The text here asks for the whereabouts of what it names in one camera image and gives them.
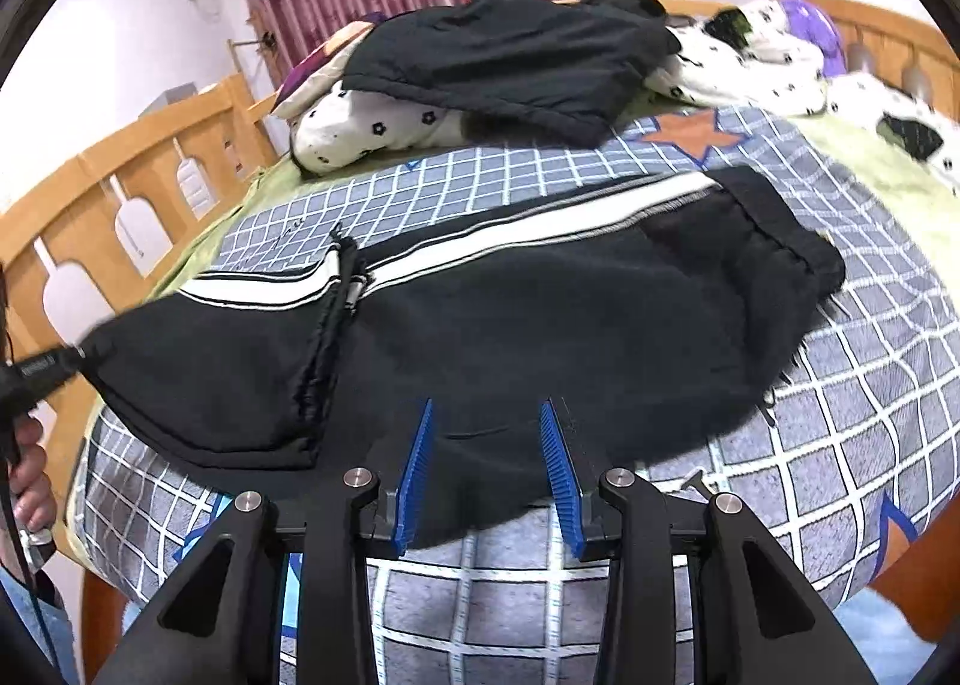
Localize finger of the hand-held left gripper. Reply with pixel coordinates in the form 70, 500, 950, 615
0, 343, 106, 420

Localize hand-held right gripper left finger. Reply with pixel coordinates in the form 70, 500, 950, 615
90, 397, 437, 685

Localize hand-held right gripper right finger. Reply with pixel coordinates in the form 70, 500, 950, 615
539, 397, 878, 685

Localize black pants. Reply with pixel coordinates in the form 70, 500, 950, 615
75, 163, 848, 551

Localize person's left hand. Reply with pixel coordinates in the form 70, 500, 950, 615
13, 411, 59, 551

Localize grey checked blanket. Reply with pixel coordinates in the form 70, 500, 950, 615
67, 103, 960, 685

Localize grey box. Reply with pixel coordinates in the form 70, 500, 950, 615
139, 83, 200, 119

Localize white floral quilt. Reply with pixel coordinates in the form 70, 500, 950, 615
289, 0, 830, 176

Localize wooden coat rack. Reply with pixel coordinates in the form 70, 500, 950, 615
225, 10, 282, 168

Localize purple orange patterned pillow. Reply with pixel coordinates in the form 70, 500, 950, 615
270, 10, 391, 119

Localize black jacket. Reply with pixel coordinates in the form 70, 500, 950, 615
341, 0, 683, 147

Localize green bed sheet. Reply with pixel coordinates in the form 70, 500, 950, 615
64, 95, 960, 566

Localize white floral pillow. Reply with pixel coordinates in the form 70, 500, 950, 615
825, 73, 960, 195

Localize purple plush toy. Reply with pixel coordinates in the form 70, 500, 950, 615
776, 0, 848, 82

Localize wooden bed frame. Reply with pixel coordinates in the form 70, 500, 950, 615
0, 0, 960, 685

